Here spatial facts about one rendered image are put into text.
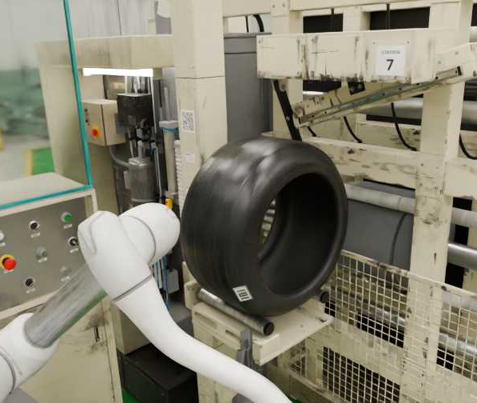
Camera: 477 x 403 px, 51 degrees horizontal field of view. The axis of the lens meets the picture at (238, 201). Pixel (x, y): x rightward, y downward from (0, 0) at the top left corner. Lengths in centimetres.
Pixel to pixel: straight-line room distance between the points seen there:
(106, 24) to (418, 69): 953
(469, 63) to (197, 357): 106
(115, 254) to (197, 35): 86
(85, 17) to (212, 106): 906
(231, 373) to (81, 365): 112
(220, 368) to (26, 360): 65
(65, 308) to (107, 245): 38
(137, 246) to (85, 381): 115
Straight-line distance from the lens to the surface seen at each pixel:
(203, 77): 170
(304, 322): 184
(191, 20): 169
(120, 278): 107
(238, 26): 525
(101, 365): 218
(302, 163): 151
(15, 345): 154
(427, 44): 154
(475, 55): 159
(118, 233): 109
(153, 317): 110
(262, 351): 163
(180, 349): 111
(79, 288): 136
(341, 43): 160
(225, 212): 140
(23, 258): 191
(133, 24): 1084
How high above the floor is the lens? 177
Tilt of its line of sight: 18 degrees down
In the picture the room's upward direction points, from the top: 2 degrees counter-clockwise
